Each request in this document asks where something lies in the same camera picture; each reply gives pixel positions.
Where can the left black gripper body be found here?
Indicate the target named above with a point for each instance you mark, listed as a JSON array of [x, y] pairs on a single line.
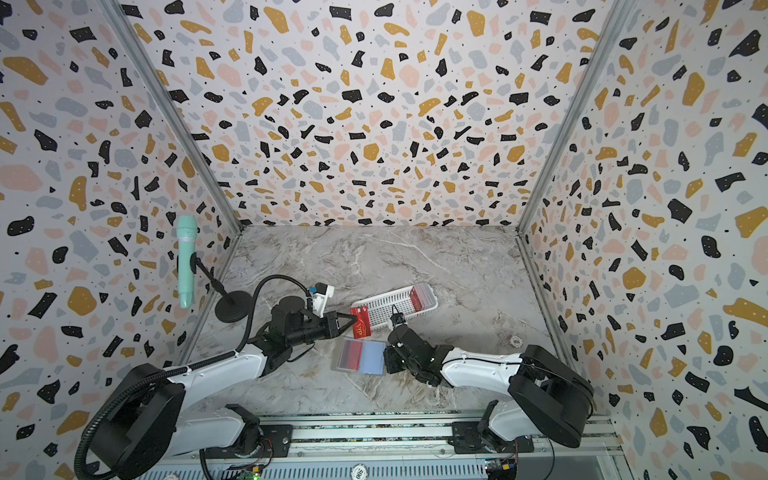
[[316, 330]]

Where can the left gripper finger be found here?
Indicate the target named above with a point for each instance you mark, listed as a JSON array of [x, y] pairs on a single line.
[[345, 319], [345, 330]]

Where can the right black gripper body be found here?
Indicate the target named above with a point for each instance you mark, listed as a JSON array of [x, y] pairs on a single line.
[[397, 363]]

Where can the white plastic mesh basket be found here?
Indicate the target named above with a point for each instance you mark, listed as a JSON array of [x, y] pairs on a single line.
[[410, 301]]

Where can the red credit card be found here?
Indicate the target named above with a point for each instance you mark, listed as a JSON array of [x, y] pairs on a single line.
[[350, 355], [362, 326]]

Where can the stack of red cards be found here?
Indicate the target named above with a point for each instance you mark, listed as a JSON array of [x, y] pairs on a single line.
[[422, 297]]

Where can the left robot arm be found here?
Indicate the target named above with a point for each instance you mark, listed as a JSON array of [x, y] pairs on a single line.
[[149, 418]]

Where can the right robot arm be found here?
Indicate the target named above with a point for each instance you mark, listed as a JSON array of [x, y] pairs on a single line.
[[543, 396]]

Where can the black microphone stand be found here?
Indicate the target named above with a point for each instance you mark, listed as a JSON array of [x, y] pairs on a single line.
[[232, 306]]

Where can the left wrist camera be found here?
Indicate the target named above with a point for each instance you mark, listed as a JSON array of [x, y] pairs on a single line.
[[321, 293]]

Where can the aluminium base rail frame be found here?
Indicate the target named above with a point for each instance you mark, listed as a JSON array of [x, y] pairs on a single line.
[[430, 445]]

